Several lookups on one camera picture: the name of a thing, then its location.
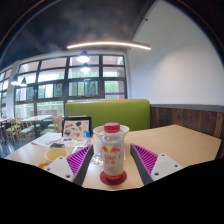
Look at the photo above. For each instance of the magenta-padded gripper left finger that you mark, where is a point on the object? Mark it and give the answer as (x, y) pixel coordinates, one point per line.
(78, 160)

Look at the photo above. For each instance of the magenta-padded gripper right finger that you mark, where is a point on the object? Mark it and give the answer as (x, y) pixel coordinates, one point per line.
(146, 159)

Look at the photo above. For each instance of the red-capped clear drink bottle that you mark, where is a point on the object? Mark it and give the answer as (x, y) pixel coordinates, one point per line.
(112, 155)

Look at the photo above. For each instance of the small white handheld device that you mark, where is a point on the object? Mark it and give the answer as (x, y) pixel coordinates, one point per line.
(78, 149)

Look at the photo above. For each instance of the clear printed plastic packet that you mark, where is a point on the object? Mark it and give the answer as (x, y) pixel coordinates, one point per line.
(96, 159)

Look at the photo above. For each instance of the pale yellow mug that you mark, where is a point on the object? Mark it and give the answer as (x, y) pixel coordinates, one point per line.
(56, 154)

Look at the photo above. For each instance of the small dark flat box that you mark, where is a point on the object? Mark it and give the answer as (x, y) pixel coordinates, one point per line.
(57, 145)

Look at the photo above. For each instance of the small blue-capped bottle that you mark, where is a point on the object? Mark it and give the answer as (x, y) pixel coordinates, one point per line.
(88, 136)

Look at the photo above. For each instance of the flat round red coaster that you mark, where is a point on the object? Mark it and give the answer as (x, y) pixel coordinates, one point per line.
(104, 180)

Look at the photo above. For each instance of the white paper sheet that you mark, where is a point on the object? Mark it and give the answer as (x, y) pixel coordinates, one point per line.
(45, 139)

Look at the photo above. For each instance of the green upholstered bench backrest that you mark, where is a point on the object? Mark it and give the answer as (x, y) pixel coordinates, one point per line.
(133, 113)

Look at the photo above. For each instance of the light wooden dining table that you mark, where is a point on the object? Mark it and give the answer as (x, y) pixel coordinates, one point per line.
(36, 117)

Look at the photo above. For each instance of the group of green-seated wooden chairs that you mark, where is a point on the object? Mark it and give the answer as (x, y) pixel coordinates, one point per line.
(11, 128)

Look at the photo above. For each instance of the long curved linear ceiling light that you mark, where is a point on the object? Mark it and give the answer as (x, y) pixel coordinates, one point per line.
(106, 44)

